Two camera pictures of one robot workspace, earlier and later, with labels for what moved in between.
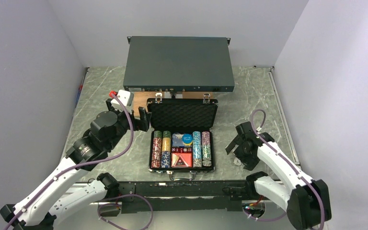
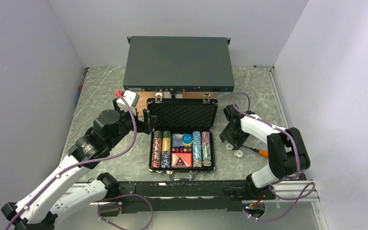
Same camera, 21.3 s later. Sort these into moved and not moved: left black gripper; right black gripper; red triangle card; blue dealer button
Moved: right black gripper
Not moved: red triangle card; left black gripper; blue dealer button
